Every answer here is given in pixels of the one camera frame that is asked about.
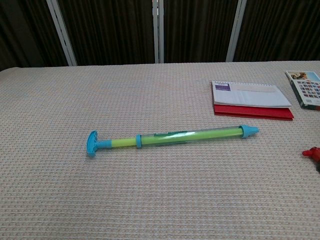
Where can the clear pump tube blue nozzle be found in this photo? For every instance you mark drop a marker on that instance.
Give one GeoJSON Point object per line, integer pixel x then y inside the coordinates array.
{"type": "Point", "coordinates": [250, 131]}

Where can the beige woven tablecloth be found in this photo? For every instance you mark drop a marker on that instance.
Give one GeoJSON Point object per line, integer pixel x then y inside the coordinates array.
{"type": "Point", "coordinates": [125, 200]}

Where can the colourful box at right edge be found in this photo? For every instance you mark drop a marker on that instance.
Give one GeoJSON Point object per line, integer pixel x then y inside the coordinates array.
{"type": "Point", "coordinates": [306, 87]}

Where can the dark brown partition panel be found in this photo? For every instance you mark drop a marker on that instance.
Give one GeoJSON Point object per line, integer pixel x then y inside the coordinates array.
{"type": "Point", "coordinates": [107, 30]}
{"type": "Point", "coordinates": [282, 27]}
{"type": "Point", "coordinates": [197, 30]}
{"type": "Point", "coordinates": [25, 30]}

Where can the red folder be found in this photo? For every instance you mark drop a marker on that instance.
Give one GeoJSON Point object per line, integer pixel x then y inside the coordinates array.
{"type": "Point", "coordinates": [250, 113]}

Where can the red and black toy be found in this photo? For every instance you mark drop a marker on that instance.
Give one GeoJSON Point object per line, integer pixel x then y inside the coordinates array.
{"type": "Point", "coordinates": [313, 153]}

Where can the white spiral desk calendar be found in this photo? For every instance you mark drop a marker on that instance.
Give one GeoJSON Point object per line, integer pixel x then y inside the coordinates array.
{"type": "Point", "coordinates": [250, 96]}

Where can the white metal frame post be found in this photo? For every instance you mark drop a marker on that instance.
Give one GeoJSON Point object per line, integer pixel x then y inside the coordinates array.
{"type": "Point", "coordinates": [158, 30]}
{"type": "Point", "coordinates": [62, 32]}
{"type": "Point", "coordinates": [236, 30]}

